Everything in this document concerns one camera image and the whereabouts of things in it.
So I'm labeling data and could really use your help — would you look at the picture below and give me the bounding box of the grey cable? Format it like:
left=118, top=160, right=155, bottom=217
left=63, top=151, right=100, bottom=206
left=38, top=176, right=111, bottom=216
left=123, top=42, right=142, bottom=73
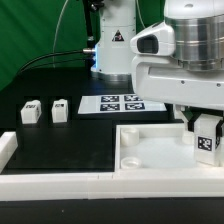
left=52, top=0, right=71, bottom=68

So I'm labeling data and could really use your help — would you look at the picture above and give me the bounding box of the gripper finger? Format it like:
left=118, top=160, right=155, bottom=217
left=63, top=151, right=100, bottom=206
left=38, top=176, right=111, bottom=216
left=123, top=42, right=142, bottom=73
left=181, top=106, right=200, bottom=132
left=215, top=116, right=224, bottom=138

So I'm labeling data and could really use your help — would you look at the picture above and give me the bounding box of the black cable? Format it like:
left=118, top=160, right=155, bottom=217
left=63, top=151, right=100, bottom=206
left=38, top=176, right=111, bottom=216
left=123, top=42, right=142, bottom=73
left=16, top=48, right=95, bottom=76

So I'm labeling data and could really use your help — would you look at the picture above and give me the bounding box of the white marker sheet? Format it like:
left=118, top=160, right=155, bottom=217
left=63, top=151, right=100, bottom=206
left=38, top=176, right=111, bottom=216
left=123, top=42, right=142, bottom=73
left=78, top=94, right=166, bottom=114

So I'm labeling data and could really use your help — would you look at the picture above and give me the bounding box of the green backdrop curtain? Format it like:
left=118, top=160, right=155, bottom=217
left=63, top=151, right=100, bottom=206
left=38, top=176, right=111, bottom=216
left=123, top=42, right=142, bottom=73
left=0, top=0, right=224, bottom=91

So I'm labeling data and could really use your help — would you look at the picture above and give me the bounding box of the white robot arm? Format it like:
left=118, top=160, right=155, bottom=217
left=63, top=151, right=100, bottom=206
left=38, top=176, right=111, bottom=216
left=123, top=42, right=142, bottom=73
left=92, top=0, right=224, bottom=136

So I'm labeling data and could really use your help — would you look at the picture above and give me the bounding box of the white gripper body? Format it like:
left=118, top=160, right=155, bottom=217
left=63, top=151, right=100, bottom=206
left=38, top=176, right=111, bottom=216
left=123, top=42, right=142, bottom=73
left=132, top=55, right=224, bottom=111

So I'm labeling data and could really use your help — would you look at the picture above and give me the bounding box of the white U-shaped fence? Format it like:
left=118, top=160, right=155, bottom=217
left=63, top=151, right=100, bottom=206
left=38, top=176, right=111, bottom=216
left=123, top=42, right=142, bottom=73
left=0, top=132, right=224, bottom=201

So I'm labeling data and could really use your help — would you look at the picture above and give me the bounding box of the white square tabletop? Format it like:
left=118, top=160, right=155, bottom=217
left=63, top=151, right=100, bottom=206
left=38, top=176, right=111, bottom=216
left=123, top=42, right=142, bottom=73
left=115, top=123, right=224, bottom=171

